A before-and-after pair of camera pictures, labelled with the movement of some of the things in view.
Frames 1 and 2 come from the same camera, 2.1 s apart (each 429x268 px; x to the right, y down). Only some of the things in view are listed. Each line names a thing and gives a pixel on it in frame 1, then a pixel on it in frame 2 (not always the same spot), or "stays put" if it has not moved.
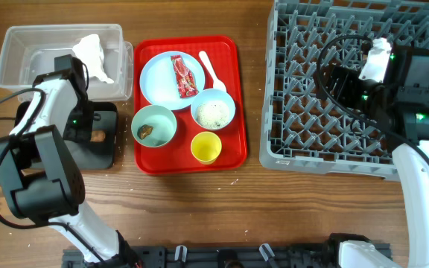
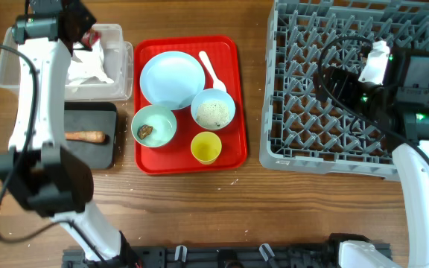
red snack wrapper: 186,79 → 91,37
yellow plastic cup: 206,147 stays put
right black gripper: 347,78 stays put
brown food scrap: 144,131 stays put
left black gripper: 83,135 → 77,7
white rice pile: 213,115 stays put
